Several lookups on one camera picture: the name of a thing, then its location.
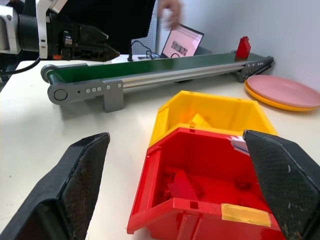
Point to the yellow toy block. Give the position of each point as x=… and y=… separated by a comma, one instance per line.
x=198, y=121

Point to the open laptop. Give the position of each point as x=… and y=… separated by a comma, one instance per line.
x=181, y=42

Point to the white pegboard panel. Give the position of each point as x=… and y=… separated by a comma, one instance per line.
x=153, y=37

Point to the flat red toy block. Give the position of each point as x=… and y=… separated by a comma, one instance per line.
x=182, y=186

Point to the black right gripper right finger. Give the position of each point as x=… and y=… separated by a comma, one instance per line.
x=282, y=175

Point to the pink plate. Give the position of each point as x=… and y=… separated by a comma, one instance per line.
x=282, y=91

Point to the white paper label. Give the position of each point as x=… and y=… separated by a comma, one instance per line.
x=238, y=145

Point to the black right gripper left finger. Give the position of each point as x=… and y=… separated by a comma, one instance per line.
x=62, y=190

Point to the person's bare hand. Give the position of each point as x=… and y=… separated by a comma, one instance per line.
x=175, y=12

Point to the grey green conveyor belt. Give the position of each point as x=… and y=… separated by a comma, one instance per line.
x=150, y=67

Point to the person in black clothing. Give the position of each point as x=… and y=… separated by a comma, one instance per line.
x=112, y=22

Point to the yellow plate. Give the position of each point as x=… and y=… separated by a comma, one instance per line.
x=275, y=106

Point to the yellow tape strip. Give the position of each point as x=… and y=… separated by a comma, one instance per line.
x=246, y=215

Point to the yellow plastic storage bin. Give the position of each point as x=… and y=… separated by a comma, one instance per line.
x=220, y=110

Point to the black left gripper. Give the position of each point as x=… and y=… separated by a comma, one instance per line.
x=63, y=42

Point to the red plastic storage bin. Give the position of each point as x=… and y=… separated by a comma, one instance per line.
x=200, y=152

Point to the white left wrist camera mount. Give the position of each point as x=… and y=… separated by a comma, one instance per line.
x=41, y=27

